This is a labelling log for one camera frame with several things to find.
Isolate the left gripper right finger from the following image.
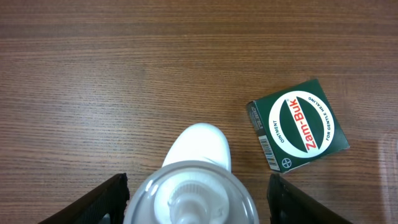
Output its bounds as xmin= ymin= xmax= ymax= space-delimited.
xmin=267 ymin=174 xmax=351 ymax=224

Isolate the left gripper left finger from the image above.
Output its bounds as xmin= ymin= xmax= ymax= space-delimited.
xmin=40 ymin=173 xmax=130 ymax=224

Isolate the green Zam-Buk ointment box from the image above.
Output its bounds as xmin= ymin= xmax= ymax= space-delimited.
xmin=246 ymin=79 xmax=349 ymax=173

